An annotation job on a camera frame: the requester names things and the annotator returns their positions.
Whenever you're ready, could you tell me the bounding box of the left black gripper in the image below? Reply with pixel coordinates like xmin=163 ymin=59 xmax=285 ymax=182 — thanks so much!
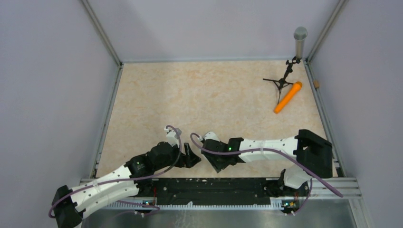
xmin=154 ymin=142 xmax=201 ymax=171

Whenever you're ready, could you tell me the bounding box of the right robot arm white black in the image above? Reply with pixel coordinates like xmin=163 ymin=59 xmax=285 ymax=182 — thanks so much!
xmin=198 ymin=129 xmax=336 ymax=196

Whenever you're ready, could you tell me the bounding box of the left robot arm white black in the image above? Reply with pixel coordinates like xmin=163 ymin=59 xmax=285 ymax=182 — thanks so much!
xmin=48 ymin=142 xmax=201 ymax=228

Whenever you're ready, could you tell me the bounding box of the black mini tripod stand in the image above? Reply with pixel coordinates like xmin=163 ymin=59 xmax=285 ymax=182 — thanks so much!
xmin=262 ymin=56 xmax=301 ymax=104

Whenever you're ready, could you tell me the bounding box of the orange toy microphone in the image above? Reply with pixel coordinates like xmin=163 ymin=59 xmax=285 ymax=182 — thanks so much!
xmin=274 ymin=81 xmax=303 ymax=114

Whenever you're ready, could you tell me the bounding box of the small tan block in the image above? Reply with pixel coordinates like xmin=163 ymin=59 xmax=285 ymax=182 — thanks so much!
xmin=313 ymin=80 xmax=320 ymax=89

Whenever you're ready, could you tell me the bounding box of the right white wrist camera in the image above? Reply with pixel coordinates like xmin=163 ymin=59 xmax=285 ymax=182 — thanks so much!
xmin=198 ymin=131 xmax=220 ymax=142

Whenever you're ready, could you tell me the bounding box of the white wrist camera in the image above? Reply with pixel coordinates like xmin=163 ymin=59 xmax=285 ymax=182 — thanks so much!
xmin=198 ymin=131 xmax=220 ymax=142
xmin=164 ymin=126 xmax=182 ymax=146

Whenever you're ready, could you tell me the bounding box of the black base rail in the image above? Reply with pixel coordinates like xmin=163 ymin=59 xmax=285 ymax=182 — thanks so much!
xmin=137 ymin=178 xmax=309 ymax=206

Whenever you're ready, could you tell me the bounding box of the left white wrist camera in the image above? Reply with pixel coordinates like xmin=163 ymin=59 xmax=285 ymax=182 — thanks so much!
xmin=164 ymin=126 xmax=182 ymax=146

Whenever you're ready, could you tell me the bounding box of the grey metal cylinder post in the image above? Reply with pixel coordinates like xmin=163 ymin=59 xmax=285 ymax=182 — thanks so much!
xmin=293 ymin=26 xmax=308 ymax=59

